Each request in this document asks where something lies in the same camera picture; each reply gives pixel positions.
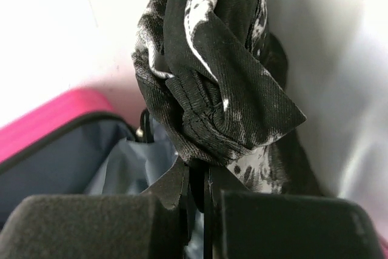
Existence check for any black white patterned garment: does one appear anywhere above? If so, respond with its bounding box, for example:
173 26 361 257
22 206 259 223
132 0 321 195

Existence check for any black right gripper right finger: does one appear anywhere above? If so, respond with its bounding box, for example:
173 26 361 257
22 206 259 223
204 169 384 258

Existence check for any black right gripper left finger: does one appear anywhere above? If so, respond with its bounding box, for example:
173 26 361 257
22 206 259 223
1 160 190 258

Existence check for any pink teal open suitcase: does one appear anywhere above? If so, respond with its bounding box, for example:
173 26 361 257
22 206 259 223
1 89 202 258

